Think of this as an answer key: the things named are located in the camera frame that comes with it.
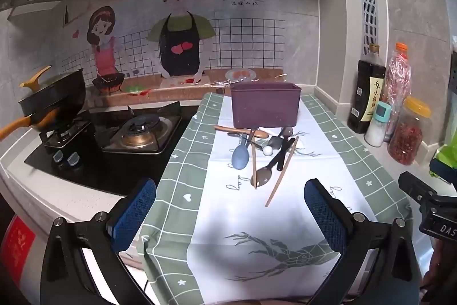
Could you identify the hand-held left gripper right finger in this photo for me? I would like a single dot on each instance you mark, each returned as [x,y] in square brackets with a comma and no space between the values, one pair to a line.
[323,208]

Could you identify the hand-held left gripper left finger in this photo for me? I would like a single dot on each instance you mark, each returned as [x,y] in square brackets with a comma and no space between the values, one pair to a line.
[135,208]

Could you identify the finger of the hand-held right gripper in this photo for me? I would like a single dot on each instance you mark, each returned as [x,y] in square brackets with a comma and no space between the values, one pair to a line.
[416,189]
[444,170]

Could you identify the wooden chopstick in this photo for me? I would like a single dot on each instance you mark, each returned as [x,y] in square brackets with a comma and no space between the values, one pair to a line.
[280,172]
[254,165]

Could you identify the white ceramic spoon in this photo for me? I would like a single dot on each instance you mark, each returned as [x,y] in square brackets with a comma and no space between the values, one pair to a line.
[267,150]

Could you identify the blue-grey spoon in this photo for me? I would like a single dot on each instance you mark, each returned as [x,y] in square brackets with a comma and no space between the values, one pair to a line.
[239,158]

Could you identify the purple utensil box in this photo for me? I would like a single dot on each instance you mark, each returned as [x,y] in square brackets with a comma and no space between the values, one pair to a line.
[266,108]

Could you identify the wooden spoon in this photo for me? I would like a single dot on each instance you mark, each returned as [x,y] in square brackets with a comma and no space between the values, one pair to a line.
[228,129]

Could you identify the person's right hand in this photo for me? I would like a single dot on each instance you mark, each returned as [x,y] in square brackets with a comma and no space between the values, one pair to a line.
[441,265]

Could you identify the black glass gas stove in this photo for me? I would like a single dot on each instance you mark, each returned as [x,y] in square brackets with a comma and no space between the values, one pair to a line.
[107,169]

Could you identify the chili jar with yellow lid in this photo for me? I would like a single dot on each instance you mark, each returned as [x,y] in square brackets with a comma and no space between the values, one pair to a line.
[408,133]

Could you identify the salt shaker with teal lid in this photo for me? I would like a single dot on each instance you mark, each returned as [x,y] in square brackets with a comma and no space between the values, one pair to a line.
[376,130]

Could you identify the steel stove burner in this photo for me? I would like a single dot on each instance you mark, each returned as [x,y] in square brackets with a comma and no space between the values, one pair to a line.
[68,140]
[139,135]

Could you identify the stove knob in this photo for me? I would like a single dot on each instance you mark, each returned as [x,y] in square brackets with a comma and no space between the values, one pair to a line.
[58,157]
[74,158]

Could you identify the green checkered tablecloth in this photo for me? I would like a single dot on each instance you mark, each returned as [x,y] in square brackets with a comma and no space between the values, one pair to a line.
[228,226]

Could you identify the black perforated rack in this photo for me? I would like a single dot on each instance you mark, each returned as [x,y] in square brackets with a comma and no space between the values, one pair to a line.
[454,72]

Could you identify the plastic bottle with orange cap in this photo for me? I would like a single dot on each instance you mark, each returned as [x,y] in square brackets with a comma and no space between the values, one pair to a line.
[398,76]

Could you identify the dark soy sauce bottle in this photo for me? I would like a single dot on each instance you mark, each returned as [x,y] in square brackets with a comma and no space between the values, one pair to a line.
[367,90]

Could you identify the red paper label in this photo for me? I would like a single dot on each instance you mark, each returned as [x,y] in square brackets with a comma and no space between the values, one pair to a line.
[18,244]

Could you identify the white vent grille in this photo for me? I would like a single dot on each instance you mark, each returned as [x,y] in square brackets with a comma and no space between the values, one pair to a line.
[368,15]

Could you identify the cartoon couple wall poster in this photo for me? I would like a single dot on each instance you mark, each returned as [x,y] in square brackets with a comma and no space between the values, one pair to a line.
[250,22]

